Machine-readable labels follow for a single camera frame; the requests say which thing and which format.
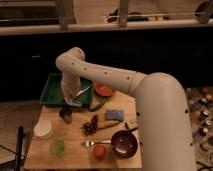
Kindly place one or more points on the bunch of dark grapes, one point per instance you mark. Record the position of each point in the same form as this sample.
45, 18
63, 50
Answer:
90, 127

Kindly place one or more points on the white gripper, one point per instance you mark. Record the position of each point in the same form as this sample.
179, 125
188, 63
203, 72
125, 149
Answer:
70, 92

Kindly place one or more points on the green plastic tray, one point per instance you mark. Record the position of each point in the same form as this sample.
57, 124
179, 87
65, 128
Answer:
52, 95

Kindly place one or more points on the orange tomato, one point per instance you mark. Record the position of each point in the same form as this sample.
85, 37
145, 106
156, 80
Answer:
99, 152

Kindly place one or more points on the blue sponge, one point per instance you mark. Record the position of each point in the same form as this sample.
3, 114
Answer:
114, 115

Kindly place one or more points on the yellow corn cob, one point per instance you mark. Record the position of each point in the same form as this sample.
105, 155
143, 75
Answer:
107, 124

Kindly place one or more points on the silver fork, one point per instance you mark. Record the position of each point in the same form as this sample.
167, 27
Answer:
89, 143

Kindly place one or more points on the green plastic cup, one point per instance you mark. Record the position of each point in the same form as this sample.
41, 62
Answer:
57, 148

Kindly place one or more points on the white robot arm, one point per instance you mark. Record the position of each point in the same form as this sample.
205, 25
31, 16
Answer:
161, 107

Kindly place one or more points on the black chair frame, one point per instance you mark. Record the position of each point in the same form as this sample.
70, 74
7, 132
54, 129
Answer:
18, 152

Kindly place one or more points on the light blue towel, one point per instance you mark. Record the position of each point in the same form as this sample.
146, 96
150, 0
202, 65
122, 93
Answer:
73, 103

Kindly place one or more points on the dark purple bowl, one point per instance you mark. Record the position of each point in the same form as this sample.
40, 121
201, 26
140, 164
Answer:
124, 144

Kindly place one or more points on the small metal cup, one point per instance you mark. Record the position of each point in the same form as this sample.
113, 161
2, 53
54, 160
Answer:
66, 115

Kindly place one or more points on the orange bowl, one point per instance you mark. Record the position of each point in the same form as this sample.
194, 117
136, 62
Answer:
103, 90

